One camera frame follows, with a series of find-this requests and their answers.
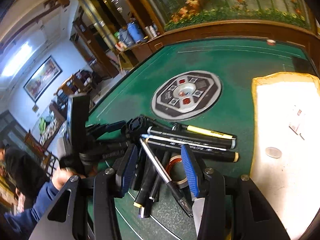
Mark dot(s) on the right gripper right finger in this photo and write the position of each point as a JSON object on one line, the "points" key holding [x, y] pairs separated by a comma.
{"points": [[253, 217]]}

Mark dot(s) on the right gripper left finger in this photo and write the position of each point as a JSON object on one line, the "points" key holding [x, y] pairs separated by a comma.
{"points": [[85, 208]]}

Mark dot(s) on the black electrical tape roll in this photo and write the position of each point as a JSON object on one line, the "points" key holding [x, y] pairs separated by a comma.
{"points": [[175, 171]]}

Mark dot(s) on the yellow black pen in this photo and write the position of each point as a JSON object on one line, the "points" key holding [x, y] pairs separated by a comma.
{"points": [[202, 131]]}

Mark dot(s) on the person's hand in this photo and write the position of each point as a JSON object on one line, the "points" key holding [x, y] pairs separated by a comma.
{"points": [[61, 176]]}

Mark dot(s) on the black marker cream cap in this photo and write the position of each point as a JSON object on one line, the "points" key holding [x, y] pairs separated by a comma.
{"points": [[175, 146]]}

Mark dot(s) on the silver black ballpoint pen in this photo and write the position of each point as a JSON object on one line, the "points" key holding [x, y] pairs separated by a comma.
{"points": [[179, 197]]}

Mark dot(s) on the black marker white stripe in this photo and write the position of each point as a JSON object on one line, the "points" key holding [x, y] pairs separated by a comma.
{"points": [[193, 138]]}

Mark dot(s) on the silver coin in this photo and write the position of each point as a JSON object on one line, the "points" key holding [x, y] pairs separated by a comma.
{"points": [[273, 152]]}

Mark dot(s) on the yellow cardboard tray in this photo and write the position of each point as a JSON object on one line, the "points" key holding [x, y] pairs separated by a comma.
{"points": [[286, 116]]}

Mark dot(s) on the round mahjong table control panel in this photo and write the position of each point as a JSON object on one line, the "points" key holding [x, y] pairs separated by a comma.
{"points": [[186, 95]]}

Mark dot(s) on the grey thermos jug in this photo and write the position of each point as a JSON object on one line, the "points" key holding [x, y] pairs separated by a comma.
{"points": [[125, 37]]}

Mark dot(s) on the blue thermos jug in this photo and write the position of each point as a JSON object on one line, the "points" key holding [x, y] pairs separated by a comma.
{"points": [[135, 32]]}

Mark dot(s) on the flower mural glass panel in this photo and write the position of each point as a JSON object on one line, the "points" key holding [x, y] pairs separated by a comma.
{"points": [[176, 14]]}

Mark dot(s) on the framed wall painting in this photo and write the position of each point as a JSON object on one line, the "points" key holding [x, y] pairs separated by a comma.
{"points": [[42, 78]]}

